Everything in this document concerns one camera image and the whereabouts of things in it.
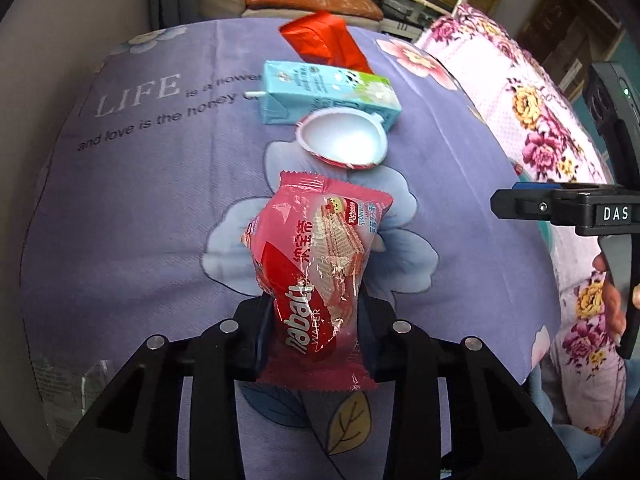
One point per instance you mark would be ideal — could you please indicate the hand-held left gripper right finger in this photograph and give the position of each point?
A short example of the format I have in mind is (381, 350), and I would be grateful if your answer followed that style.
(372, 340)

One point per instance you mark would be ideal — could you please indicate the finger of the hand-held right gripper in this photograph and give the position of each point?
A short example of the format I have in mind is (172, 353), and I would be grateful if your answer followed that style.
(525, 205)

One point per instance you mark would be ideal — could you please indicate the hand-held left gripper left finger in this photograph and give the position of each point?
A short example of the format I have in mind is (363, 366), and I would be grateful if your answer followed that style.
(250, 340)

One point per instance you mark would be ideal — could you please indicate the pink wafer packet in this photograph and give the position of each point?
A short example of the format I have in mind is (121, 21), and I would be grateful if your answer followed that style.
(310, 260)

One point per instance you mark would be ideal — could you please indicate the person's right hand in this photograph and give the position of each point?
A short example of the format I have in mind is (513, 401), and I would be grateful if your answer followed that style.
(612, 300)

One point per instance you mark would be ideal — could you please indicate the pink floral blanket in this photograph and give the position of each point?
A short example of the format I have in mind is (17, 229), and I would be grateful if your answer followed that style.
(540, 125)

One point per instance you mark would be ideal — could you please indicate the wooden cabinet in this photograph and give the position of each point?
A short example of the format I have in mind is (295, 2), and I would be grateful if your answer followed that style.
(565, 20)

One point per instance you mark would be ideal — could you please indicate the purple floral cloth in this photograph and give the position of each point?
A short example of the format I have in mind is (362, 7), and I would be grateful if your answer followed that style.
(125, 210)

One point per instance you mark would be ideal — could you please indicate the white plastic cup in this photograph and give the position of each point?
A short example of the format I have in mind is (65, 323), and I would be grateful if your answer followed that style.
(345, 135)

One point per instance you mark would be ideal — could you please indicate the light blue cloth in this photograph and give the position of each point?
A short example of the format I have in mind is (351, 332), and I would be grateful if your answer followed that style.
(575, 425)

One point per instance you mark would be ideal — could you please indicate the light blue milk carton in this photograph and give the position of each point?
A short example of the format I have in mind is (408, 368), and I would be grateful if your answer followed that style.
(310, 85)

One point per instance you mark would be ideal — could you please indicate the red foil wrapper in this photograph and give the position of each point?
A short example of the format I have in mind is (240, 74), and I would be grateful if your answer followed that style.
(320, 35)

